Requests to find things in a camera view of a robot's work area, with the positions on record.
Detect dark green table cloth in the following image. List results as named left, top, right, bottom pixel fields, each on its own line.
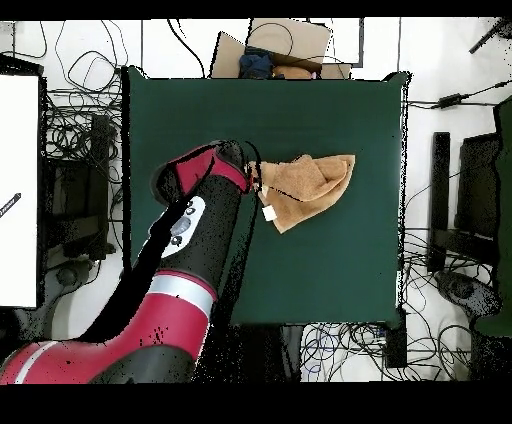
left=121, top=65, right=411, bottom=327

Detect orange terry towel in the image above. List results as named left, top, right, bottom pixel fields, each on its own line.
left=248, top=153, right=356, bottom=235

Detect dark blue cloth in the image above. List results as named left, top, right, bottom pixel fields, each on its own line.
left=238, top=49, right=275, bottom=80

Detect brown cardboard box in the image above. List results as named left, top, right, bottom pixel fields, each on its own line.
left=209, top=17, right=353, bottom=80

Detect white board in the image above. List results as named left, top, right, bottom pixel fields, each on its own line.
left=0, top=73, right=41, bottom=309

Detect orange cloth in box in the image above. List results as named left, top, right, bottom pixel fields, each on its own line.
left=271, top=64, right=313, bottom=80

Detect black equipment rack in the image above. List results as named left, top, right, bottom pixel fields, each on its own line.
left=39, top=113, right=111, bottom=261

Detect black upright stand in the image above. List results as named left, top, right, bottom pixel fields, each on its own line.
left=275, top=323, right=305, bottom=381

